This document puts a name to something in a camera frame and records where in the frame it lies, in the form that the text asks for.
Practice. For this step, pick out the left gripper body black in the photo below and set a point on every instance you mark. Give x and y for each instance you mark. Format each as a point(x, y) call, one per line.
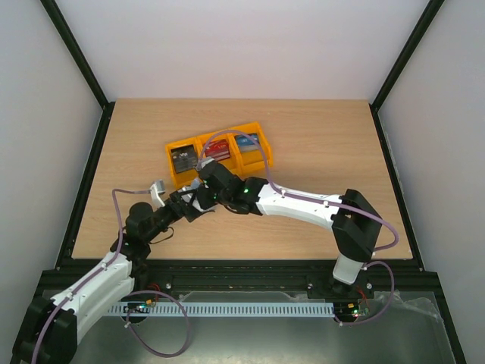
point(183, 212)

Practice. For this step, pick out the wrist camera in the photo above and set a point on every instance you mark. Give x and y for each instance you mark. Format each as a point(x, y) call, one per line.
point(203, 162)
point(157, 190)

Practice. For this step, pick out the black VIP card stack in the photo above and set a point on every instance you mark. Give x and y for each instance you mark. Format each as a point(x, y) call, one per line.
point(184, 158)

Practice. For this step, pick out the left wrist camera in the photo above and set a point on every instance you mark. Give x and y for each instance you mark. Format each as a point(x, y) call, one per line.
point(157, 190)

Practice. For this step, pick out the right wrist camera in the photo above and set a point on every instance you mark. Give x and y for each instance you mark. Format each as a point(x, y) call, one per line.
point(203, 162)

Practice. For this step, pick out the black aluminium frame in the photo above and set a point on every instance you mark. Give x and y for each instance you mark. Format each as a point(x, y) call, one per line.
point(410, 274)

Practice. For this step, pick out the blue card stack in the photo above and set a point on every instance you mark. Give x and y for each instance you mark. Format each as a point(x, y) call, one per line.
point(246, 144)

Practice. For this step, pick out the orange plastic sorting bin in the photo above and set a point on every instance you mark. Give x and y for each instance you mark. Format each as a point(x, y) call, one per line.
point(243, 154)

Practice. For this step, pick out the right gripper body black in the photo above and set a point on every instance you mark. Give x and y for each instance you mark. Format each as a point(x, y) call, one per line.
point(204, 195)

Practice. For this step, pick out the red card stack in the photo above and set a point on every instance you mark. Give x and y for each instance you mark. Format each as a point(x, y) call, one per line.
point(219, 150)

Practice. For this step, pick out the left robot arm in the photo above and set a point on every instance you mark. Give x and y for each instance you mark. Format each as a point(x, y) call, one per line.
point(53, 328)

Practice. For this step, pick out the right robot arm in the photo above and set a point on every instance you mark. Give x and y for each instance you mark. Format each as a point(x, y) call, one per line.
point(350, 217)

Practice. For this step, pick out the white slotted cable duct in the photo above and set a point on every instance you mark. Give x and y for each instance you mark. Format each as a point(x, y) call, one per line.
point(232, 310)

